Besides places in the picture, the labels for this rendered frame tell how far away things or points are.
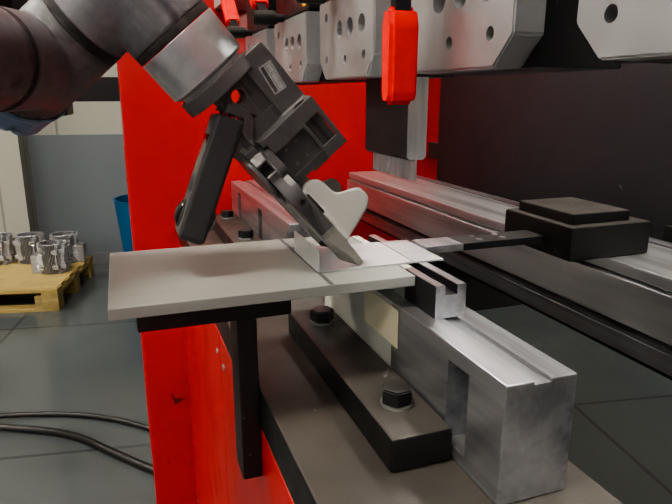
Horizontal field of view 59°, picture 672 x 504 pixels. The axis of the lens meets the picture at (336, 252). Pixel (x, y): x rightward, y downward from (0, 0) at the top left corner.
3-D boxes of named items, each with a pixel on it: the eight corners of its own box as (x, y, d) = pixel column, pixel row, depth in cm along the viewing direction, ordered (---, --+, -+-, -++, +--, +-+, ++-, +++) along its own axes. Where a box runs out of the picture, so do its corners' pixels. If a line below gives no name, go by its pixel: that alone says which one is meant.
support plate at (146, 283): (110, 262, 62) (109, 252, 62) (345, 241, 71) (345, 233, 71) (108, 321, 46) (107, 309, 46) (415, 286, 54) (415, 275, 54)
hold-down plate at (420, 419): (288, 333, 73) (287, 310, 73) (329, 327, 75) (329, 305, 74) (390, 475, 46) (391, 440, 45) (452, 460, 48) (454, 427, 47)
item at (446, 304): (351, 261, 70) (351, 236, 69) (375, 258, 71) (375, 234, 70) (434, 319, 52) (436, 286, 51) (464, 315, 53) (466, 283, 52)
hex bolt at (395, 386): (374, 398, 52) (375, 381, 51) (403, 393, 52) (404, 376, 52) (388, 414, 49) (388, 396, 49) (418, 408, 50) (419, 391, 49)
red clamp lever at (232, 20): (218, -6, 99) (227, 30, 94) (242, -4, 100) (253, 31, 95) (217, 4, 100) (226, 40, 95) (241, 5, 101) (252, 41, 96)
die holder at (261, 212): (232, 221, 138) (230, 180, 135) (257, 219, 140) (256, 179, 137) (290, 284, 92) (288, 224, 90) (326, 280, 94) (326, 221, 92)
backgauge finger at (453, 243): (394, 248, 70) (395, 206, 69) (573, 231, 78) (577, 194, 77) (446, 276, 59) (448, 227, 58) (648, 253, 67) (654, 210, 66)
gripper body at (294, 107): (353, 146, 53) (264, 35, 49) (284, 212, 53) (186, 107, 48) (325, 141, 60) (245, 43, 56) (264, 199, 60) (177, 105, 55)
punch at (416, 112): (365, 169, 65) (366, 79, 63) (381, 169, 66) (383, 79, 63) (405, 181, 56) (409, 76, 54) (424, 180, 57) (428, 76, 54)
